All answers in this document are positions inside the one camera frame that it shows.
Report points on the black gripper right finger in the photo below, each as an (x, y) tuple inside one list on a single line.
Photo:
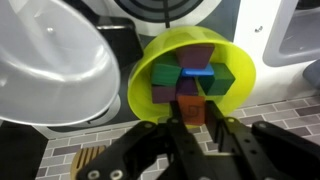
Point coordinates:
[(266, 153)]

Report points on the green wooden block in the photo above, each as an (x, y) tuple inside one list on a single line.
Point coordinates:
[(165, 71), (218, 80)]

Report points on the wooden slotted spatula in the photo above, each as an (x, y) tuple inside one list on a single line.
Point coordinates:
[(86, 160)]

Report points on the grey toy sink basin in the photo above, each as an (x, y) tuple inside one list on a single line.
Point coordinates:
[(296, 33)]

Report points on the round stove burner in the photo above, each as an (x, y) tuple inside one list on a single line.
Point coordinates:
[(160, 10)]

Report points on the orange brown wooden block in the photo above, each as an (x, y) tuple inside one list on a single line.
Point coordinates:
[(191, 110)]

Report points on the grey metal pot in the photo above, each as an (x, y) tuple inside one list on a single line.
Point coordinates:
[(50, 66)]

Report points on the purple wooden block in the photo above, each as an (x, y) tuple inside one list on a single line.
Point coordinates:
[(186, 87), (162, 94)]

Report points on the lime green plastic bowl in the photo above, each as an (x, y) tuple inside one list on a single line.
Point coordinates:
[(240, 56)]

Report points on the maroon wooden block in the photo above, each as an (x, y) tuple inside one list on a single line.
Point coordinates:
[(195, 55)]

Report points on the blue wooden block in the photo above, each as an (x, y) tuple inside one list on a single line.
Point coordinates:
[(198, 71)]

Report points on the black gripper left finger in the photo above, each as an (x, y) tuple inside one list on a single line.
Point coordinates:
[(146, 153)]

